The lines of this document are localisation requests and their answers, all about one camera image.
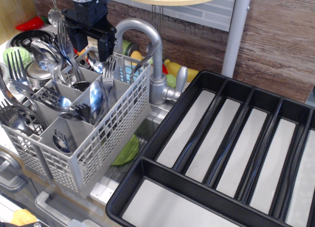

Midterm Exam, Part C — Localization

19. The large steel spoon centre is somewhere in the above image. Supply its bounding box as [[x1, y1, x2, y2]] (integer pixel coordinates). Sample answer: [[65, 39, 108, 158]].
[[90, 80, 106, 126]]

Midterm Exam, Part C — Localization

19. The black stove burner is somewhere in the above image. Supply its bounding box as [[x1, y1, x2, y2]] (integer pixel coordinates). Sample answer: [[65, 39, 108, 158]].
[[7, 30, 52, 53]]

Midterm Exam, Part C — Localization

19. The small steel spoon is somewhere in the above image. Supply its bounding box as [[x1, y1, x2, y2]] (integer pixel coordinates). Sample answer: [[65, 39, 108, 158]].
[[87, 50, 105, 74]]

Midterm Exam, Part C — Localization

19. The grey metal post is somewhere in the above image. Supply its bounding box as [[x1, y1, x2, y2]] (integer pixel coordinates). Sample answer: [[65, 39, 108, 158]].
[[221, 0, 251, 78]]

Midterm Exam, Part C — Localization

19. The green toy leaf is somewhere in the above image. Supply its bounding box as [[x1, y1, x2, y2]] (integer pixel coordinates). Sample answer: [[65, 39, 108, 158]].
[[111, 134, 139, 166]]

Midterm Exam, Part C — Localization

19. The yellow toy banana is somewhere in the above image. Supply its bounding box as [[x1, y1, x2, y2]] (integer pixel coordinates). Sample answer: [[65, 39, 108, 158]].
[[164, 59, 199, 82]]

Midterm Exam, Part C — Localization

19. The steel fork centre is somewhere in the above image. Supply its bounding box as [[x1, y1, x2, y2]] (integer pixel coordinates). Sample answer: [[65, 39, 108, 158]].
[[102, 57, 116, 108]]

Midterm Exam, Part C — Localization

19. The hanging slotted ladle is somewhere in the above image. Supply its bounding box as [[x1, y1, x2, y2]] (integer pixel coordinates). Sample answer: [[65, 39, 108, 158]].
[[47, 0, 62, 27]]

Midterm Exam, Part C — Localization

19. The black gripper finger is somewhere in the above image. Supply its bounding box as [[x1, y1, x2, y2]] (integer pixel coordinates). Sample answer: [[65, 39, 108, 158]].
[[97, 36, 115, 62], [66, 26, 88, 52]]

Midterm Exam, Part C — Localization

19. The large steel spoon back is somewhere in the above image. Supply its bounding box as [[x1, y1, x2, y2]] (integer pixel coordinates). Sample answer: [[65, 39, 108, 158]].
[[31, 40, 67, 85]]

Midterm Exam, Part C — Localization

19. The steel spoon lying across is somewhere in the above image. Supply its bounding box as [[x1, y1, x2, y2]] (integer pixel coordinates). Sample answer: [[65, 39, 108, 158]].
[[37, 87, 83, 121]]

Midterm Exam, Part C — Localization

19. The steel fork front left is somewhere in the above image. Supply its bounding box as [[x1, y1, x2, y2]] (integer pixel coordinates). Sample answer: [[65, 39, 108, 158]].
[[0, 99, 44, 136]]

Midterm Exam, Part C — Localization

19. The hanging wire whisk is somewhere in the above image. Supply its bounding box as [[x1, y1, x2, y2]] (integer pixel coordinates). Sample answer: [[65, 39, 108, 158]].
[[151, 5, 164, 34]]

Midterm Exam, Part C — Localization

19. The large steel spoon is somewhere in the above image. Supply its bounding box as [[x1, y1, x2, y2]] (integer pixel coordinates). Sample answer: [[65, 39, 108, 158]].
[[31, 40, 67, 85], [90, 80, 106, 126]]

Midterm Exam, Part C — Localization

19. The yellow toy bottom left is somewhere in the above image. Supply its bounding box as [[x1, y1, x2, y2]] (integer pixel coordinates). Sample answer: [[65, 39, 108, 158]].
[[10, 209, 37, 227]]

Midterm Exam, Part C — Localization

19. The silver toy faucet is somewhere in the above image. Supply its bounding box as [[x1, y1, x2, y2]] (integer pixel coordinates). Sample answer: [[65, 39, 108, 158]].
[[114, 18, 188, 104]]

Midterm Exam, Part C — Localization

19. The green toy lime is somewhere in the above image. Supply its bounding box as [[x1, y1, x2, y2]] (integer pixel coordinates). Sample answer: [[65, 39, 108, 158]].
[[165, 74, 176, 88]]

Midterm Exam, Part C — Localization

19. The red toy pepper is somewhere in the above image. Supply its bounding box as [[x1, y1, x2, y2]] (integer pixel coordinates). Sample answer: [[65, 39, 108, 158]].
[[15, 16, 48, 32]]

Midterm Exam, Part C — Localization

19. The black cutlery tray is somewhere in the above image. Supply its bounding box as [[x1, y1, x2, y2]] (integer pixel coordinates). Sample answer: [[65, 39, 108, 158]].
[[106, 71, 315, 227]]

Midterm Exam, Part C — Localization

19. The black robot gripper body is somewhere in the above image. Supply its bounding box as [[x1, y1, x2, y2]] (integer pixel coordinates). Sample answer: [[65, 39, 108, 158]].
[[62, 0, 116, 40]]

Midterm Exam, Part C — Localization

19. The steel pot with lid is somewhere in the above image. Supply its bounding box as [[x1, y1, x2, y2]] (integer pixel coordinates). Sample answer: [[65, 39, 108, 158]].
[[26, 61, 51, 89]]

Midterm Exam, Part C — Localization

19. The grey plastic cutlery basket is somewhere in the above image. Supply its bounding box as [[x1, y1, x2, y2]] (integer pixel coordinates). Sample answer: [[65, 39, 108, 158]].
[[4, 53, 152, 198]]

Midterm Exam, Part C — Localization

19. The tall steel fork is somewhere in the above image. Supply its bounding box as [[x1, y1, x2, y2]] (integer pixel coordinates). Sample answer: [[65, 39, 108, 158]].
[[57, 16, 84, 82]]

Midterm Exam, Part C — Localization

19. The green toy cabbage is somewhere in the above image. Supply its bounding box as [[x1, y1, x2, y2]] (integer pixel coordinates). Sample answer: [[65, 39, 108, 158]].
[[3, 46, 32, 66]]

